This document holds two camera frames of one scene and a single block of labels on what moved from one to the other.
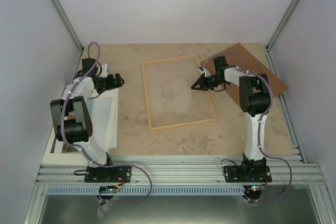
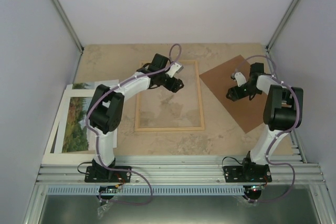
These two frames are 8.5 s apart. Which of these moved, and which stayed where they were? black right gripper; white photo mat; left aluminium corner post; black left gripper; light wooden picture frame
Moved: black left gripper; light wooden picture frame; black right gripper
Stayed: white photo mat; left aluminium corner post
